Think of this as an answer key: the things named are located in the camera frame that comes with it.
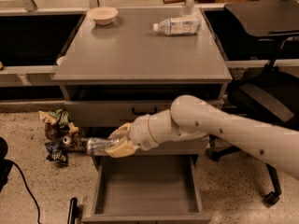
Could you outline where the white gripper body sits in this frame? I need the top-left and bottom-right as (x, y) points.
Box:
(128, 115), (158, 151)

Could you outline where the black device at left edge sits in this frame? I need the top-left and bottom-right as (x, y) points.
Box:
(0, 137), (13, 191)

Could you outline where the green snack bag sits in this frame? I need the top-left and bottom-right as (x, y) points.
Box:
(38, 108), (70, 127)

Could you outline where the black office chair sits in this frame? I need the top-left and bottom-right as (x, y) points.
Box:
(208, 0), (299, 206)

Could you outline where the beige bowl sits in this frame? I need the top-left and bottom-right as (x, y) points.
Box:
(87, 7), (119, 25)

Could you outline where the black post at bottom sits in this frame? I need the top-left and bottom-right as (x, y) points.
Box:
(67, 197), (78, 224)

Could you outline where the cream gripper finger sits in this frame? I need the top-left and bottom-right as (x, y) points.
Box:
(105, 137), (138, 158)
(108, 122), (131, 139)

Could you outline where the black cable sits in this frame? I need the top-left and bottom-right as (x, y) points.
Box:
(8, 160), (43, 224)

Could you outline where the wooden stick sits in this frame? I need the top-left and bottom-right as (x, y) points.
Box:
(163, 0), (185, 4)

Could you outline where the blue snack bag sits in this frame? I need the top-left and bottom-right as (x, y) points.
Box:
(45, 141), (68, 165)

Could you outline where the grey bottom drawer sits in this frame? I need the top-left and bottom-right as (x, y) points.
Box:
(82, 155), (211, 224)

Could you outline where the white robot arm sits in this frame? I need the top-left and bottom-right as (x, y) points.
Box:
(106, 95), (299, 179)

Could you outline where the grey drawer cabinet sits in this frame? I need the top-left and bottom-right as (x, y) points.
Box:
(51, 7), (233, 173)

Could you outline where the grey top drawer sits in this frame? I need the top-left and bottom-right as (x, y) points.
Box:
(64, 84), (223, 127)

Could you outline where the clear plastic water bottle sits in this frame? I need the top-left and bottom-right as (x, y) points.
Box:
(152, 16), (201, 35)

